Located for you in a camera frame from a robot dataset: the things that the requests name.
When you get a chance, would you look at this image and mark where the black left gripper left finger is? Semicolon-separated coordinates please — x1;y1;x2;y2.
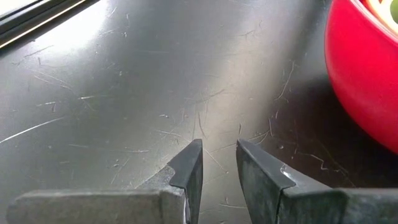
6;138;204;224

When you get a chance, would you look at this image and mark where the black metal table frame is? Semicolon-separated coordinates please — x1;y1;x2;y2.
0;0;101;50

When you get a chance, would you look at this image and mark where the large red bowl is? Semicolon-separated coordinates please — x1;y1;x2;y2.
324;0;398;155

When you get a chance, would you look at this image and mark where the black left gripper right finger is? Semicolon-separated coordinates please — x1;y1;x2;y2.
235;138;398;224

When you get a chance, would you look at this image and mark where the olive green bowl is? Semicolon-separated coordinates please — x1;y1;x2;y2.
389;0;398;24

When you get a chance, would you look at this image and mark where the black table mat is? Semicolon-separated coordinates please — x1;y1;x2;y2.
0;0;398;224

